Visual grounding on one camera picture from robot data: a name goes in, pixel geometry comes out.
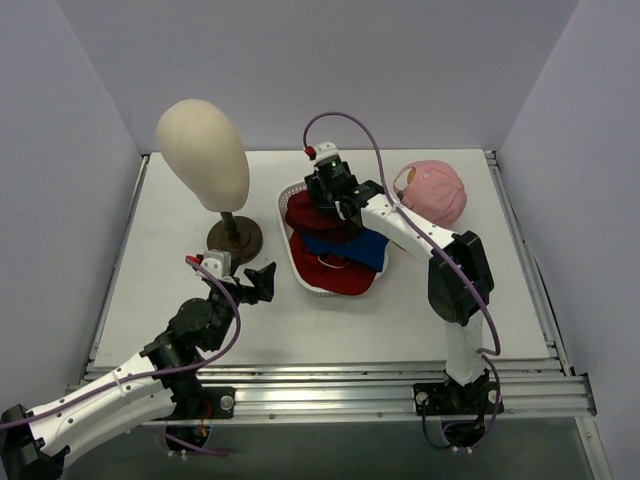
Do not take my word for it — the blue bucket hat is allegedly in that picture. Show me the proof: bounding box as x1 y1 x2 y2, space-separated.
302 229 389 273

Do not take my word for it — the red cap with strap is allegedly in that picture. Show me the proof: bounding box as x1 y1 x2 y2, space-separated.
289 232 378 296

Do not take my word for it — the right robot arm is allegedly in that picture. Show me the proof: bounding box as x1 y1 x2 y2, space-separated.
305 155 501 413

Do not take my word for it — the aluminium rail frame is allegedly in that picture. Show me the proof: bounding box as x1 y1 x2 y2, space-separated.
87 149 596 423

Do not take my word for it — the cream mannequin head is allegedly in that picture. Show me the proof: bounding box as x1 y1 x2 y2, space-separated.
156 99 250 213

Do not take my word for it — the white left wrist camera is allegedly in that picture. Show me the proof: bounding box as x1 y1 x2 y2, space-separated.
185 250 232 280

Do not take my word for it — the dark round mannequin stand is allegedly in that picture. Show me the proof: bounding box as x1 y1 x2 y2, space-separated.
206 212 263 264

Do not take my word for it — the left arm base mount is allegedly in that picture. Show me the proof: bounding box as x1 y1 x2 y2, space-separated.
165 386 236 448

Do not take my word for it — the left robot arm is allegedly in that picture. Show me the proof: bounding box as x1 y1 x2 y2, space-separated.
1 252 277 479

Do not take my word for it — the dark red bucket hat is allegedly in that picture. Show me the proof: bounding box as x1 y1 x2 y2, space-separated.
285 190 353 244

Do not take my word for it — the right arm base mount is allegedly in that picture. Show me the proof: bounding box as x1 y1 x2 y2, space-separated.
412 382 505 454

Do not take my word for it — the white plastic basket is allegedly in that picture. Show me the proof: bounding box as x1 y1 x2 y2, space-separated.
277 182 388 296

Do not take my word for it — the pink baseball cap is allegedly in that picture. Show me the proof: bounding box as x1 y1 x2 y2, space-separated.
392 160 467 228

